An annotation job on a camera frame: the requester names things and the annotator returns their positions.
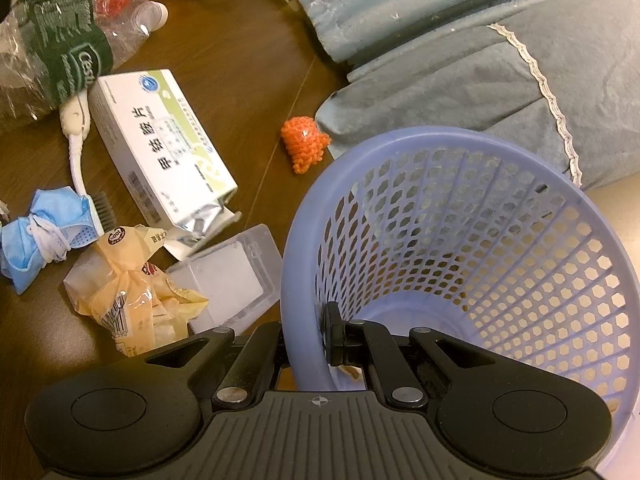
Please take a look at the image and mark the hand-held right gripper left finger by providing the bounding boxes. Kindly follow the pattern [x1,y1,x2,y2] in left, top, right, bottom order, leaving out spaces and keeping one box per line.
[145,322,290,409]

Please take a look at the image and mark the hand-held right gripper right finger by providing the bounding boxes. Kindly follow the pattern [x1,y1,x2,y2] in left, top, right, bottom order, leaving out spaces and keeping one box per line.
[321,302,502,409]

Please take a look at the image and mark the purple plastic mesh basket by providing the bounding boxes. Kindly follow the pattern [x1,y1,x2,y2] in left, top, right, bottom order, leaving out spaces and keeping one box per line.
[280,126,640,480]

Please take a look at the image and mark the clear plastic box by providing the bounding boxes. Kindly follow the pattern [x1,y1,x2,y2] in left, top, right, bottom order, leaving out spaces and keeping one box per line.
[167,224,284,336]

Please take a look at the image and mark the yellow snack wrapper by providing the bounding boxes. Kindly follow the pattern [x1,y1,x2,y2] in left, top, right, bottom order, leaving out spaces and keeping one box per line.
[62,224,210,359]

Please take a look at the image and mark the orange foam fruit net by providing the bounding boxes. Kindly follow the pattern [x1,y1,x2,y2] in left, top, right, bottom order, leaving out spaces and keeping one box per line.
[280,116,332,176]

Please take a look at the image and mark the white medicine box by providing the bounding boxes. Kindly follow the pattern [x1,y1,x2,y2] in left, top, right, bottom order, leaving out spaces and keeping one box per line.
[89,69,244,261]

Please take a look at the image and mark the blue face mask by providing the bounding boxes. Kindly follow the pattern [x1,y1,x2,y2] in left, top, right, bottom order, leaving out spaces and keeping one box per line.
[0,187,97,295]

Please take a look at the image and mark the white toothbrush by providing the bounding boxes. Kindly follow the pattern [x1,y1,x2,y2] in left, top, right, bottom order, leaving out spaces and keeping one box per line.
[60,92,119,236]

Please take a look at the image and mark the crushed clear plastic bottle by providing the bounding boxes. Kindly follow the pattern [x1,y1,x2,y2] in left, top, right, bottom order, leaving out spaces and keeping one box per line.
[0,0,169,133]

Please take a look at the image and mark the blue-grey curtain with lace trim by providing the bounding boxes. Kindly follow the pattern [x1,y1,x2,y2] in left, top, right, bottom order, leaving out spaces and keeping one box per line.
[315,10,640,191]

